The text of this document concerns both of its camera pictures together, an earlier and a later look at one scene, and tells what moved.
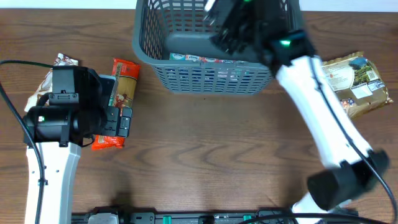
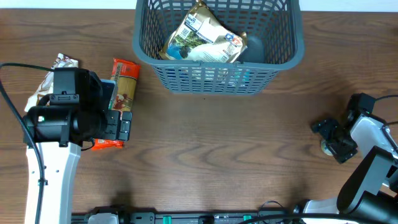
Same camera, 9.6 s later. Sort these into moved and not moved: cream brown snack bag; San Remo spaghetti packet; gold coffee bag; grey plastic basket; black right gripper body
Moved: black right gripper body; gold coffee bag
Not moved: cream brown snack bag; San Remo spaghetti packet; grey plastic basket
